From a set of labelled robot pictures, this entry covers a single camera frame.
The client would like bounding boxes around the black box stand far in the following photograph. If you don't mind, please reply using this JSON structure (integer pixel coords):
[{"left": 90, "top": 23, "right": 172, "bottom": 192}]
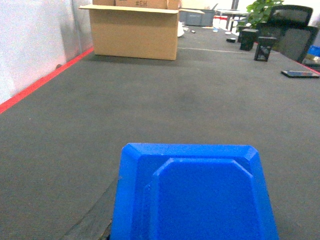
[{"left": 239, "top": 28, "right": 259, "bottom": 51}]

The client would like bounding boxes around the black flat phone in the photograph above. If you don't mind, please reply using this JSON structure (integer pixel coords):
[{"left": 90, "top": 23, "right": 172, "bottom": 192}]
[{"left": 281, "top": 70, "right": 320, "bottom": 79}]

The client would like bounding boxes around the green potted plant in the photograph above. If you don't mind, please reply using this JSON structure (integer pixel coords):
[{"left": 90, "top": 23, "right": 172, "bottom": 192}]
[{"left": 246, "top": 0, "right": 284, "bottom": 28}]

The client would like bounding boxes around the blue plastic part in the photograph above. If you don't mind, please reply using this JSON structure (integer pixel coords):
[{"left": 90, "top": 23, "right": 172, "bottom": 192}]
[{"left": 110, "top": 143, "right": 279, "bottom": 240}]

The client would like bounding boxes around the black box stand near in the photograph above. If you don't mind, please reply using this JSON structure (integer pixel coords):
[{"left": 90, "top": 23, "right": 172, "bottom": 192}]
[{"left": 254, "top": 36, "right": 277, "bottom": 62}]

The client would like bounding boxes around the black box stand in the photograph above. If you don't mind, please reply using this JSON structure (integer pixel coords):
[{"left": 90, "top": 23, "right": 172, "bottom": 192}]
[
  {"left": 254, "top": 36, "right": 277, "bottom": 62},
  {"left": 239, "top": 28, "right": 259, "bottom": 51}
]

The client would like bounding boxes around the black conveyor belt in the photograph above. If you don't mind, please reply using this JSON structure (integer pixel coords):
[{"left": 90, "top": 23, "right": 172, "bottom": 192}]
[{"left": 0, "top": 27, "right": 320, "bottom": 240}]

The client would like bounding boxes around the large cardboard box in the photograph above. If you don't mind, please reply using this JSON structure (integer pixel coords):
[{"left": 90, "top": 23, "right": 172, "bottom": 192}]
[{"left": 78, "top": 0, "right": 206, "bottom": 61}]

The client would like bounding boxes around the black office chair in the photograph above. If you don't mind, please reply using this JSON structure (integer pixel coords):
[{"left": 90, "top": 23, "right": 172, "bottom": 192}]
[{"left": 256, "top": 4, "right": 319, "bottom": 63}]

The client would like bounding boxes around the red conveyor frame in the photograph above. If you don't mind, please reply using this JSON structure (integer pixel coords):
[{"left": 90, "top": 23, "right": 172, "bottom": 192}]
[{"left": 0, "top": 47, "right": 94, "bottom": 114}]

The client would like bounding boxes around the grey plastic crate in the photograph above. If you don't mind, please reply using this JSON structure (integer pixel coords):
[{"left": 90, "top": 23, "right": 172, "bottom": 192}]
[{"left": 179, "top": 9, "right": 216, "bottom": 27}]

